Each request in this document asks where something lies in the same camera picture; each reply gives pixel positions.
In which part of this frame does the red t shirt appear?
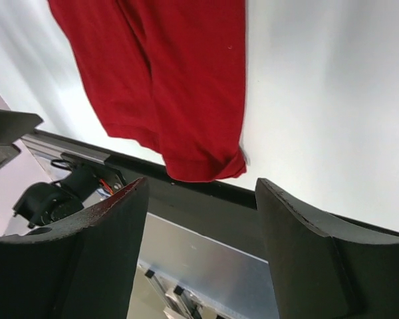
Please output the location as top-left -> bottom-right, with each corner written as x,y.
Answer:
49,1 -> 246,182

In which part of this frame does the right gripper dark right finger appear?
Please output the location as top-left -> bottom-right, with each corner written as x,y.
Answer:
255,178 -> 399,318

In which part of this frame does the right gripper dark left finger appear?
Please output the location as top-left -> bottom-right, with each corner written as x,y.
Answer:
0,178 -> 149,318

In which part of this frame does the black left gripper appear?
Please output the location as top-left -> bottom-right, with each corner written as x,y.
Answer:
0,110 -> 43,169

